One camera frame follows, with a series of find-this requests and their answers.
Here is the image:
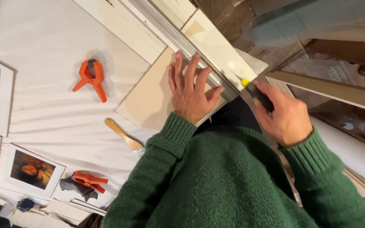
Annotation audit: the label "wooden handled brush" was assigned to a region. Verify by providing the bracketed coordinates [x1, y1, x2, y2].
[105, 118, 146, 156]

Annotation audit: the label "beige wooden frame rail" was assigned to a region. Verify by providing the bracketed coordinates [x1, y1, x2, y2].
[265, 70, 365, 115]

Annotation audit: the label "portrait mounted photo print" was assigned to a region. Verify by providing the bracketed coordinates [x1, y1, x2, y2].
[3, 144, 67, 199]

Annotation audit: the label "green knitted sweater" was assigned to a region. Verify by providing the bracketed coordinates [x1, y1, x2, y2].
[102, 112, 365, 228]

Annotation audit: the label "orange spring clamp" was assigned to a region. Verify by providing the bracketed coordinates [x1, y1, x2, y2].
[72, 58, 108, 104]
[71, 171, 109, 194]

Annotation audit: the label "long metal straightedge ruler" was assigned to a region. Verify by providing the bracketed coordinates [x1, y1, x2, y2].
[131, 0, 241, 102]

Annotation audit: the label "stack of white boards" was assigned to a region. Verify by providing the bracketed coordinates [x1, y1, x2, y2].
[10, 198, 108, 228]

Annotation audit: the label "white paper roll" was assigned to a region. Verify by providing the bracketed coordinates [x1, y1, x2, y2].
[309, 115, 365, 191]

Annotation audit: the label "white table cloth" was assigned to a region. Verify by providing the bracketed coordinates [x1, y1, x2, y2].
[0, 0, 170, 209]

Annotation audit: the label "white mat board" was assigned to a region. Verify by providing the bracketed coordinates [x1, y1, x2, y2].
[181, 9, 259, 93]

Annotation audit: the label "person's left hand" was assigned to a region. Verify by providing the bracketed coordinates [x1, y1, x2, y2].
[168, 52, 225, 125]

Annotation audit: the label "beige mat board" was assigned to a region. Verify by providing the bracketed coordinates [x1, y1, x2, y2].
[116, 46, 227, 130]

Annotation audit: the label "black yellow utility knife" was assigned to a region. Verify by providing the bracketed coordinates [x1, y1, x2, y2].
[240, 78, 275, 113]

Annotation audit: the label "blue small object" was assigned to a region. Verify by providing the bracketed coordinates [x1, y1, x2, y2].
[16, 198, 35, 213]

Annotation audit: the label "white painted wooden boards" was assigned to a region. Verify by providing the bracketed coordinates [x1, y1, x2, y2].
[72, 0, 197, 66]

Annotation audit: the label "person's right hand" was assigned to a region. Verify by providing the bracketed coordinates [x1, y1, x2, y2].
[252, 81, 314, 148]

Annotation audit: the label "dark trousers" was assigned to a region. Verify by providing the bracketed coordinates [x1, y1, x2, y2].
[197, 96, 263, 135]

